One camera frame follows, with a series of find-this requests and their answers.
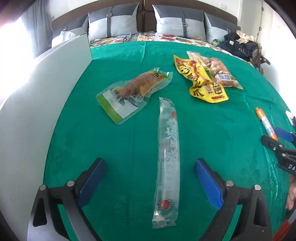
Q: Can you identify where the black bag with brown paper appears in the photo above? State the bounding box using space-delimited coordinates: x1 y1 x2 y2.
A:
218 32 270 68

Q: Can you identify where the black cable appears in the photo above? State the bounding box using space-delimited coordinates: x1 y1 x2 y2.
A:
122 33 149 42

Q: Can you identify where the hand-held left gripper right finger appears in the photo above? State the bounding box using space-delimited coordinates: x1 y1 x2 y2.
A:
194 158 271 241

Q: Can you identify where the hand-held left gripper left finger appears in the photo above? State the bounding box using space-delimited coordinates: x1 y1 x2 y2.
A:
28 158 107 241

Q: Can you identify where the grey curtain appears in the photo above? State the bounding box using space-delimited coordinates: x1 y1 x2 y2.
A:
20 6 54 56

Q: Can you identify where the clear packet of round sausages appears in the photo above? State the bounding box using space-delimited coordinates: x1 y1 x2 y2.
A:
186 51 244 90

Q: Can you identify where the white cardboard box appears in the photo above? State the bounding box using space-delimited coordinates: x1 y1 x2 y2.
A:
0 32 93 233

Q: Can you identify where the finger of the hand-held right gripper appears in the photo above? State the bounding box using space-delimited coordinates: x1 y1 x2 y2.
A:
275 127 296 143
260 135 296 158

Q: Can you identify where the orange sausage stick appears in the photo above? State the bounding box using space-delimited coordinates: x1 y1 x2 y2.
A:
255 107 279 141

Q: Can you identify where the long clear snack packet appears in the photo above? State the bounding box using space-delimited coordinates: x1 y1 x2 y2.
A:
151 97 180 229

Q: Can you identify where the beige crumpled cloth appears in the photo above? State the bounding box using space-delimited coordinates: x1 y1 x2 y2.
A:
236 30 258 43

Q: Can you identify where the green patterned tablecloth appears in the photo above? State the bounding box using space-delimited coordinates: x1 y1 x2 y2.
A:
43 40 296 237

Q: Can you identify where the large yellow chicken feet packet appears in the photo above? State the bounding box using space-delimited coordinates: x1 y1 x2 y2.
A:
173 55 229 104

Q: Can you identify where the brown padded headboard panel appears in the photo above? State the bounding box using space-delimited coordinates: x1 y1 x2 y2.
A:
143 0 239 33
51 0 145 36

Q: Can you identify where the person's right hand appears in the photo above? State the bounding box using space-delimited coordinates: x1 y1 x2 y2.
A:
285 175 296 210

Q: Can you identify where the brown meat packet green label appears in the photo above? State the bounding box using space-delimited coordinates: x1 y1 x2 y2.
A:
96 67 174 126

